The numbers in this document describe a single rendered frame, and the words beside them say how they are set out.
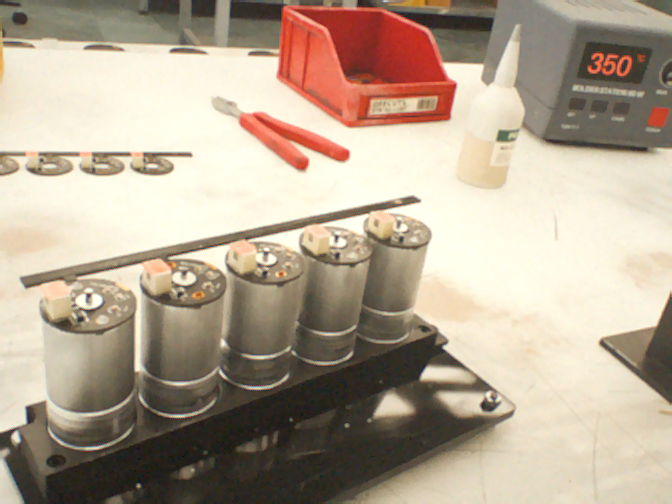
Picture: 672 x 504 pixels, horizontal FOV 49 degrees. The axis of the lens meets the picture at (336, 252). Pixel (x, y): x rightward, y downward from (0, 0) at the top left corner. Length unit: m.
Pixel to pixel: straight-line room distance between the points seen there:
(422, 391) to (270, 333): 0.07
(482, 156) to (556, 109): 0.12
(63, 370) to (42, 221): 0.18
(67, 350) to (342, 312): 0.09
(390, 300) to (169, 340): 0.09
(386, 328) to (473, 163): 0.23
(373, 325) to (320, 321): 0.03
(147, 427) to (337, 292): 0.07
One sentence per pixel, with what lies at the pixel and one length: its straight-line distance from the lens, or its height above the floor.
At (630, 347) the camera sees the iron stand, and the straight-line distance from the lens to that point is 0.35.
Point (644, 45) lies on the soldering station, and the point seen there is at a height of 0.83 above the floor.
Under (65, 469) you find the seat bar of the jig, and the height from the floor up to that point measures 0.77.
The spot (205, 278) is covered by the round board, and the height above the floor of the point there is 0.81.
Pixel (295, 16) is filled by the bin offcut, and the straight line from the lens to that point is 0.61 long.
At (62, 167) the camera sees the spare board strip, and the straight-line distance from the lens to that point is 0.44.
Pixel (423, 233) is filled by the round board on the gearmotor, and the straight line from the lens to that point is 0.26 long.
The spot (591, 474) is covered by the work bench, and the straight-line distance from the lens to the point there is 0.28.
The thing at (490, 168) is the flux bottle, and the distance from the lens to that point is 0.48.
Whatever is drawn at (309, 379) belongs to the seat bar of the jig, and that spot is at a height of 0.77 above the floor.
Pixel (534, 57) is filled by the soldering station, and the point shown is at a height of 0.81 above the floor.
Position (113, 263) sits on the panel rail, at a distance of 0.23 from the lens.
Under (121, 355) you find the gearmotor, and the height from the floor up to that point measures 0.80.
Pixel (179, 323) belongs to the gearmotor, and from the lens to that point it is 0.21.
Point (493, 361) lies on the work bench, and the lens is 0.32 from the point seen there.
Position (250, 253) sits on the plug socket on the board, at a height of 0.82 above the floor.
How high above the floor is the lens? 0.93
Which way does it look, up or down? 29 degrees down
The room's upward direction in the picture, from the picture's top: 9 degrees clockwise
